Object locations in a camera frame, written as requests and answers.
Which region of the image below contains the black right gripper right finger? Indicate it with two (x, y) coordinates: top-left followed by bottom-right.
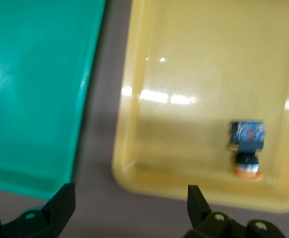
(184, 184), (288, 238)

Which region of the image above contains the green plastic tray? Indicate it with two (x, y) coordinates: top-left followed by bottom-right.
(0, 0), (108, 201)

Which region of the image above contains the yellow plastic tray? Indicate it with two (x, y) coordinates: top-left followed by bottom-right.
(111, 0), (289, 214)

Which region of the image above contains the yellow push button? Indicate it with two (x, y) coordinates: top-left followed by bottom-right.
(227, 120), (264, 179)

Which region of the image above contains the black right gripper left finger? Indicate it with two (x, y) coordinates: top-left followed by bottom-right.
(0, 182), (76, 238)

